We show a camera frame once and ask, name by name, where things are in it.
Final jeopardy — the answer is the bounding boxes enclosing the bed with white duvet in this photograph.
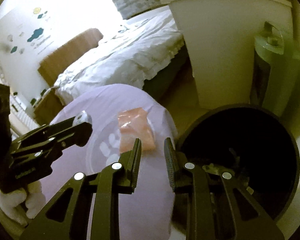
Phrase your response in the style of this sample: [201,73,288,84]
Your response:
[53,9,185,105]

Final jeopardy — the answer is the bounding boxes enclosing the cloud wall stickers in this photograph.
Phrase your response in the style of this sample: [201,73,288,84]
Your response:
[0,7,52,54]

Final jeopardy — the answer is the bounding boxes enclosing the orange plastic bag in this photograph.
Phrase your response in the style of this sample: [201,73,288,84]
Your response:
[117,108,155,153]

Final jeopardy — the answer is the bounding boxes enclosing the green air purifier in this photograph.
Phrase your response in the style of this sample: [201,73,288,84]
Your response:
[250,21,300,117]

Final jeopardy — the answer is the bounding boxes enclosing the wooden headboard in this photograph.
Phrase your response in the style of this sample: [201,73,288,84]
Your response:
[37,28,105,87]

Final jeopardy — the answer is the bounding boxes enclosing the purple round tablecloth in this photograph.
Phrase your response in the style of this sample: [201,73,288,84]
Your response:
[41,84,177,239]

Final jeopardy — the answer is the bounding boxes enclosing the wooden nightstand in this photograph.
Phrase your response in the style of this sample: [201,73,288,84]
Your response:
[34,88,64,125]

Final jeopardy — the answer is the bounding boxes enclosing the black round trash bin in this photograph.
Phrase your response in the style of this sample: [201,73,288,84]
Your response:
[175,104,300,222]

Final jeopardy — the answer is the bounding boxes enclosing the white gloved left hand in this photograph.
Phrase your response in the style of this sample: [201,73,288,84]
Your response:
[0,181,46,228]

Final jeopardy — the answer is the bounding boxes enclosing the white dresser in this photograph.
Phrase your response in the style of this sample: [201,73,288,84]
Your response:
[162,0,292,109]

